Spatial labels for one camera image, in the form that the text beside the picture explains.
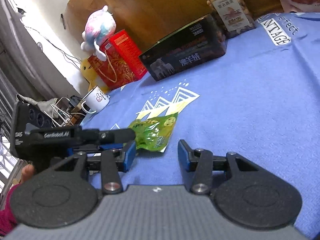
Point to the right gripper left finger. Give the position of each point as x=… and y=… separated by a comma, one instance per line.
x=113, y=161

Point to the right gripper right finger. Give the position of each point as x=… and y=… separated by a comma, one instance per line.
x=196, y=167

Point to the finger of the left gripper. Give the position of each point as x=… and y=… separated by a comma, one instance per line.
x=115, y=136

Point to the green pea snack packet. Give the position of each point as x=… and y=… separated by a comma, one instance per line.
x=153, y=134

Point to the person's left hand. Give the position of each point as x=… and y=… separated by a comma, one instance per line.
x=27, y=172

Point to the white enamel mug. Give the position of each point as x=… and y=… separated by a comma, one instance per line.
x=94, y=101

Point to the yellow duck plush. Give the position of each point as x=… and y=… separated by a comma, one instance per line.
x=92, y=77

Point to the red gift bag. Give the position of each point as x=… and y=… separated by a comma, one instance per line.
x=122, y=65

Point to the pastel plush toy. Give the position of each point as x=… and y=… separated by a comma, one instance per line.
x=99, y=27

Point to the black sheep-print storage box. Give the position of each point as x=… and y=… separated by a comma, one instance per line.
x=193, y=44

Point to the wooden panel board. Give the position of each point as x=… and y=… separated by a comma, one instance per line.
x=146, y=21

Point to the nut jar gold lid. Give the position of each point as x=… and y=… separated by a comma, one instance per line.
x=233, y=16

